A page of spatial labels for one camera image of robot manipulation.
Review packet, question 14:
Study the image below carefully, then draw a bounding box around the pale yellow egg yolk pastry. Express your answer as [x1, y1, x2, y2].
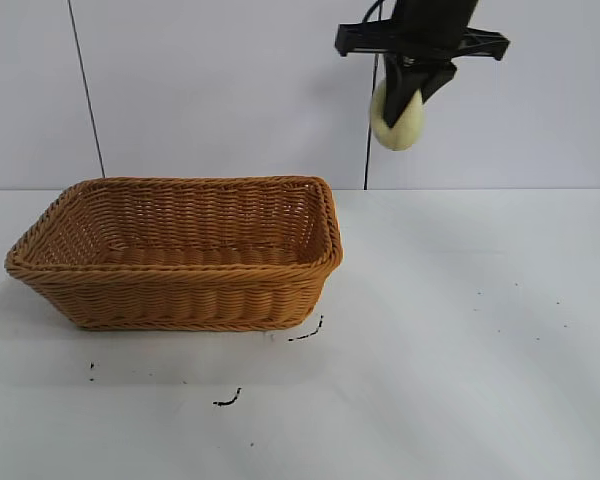
[370, 79, 427, 152]

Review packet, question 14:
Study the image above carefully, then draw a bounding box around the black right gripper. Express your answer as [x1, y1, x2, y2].
[335, 0, 511, 129]

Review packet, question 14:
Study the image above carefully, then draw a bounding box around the brown woven wicker basket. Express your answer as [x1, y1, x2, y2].
[5, 174, 345, 334]

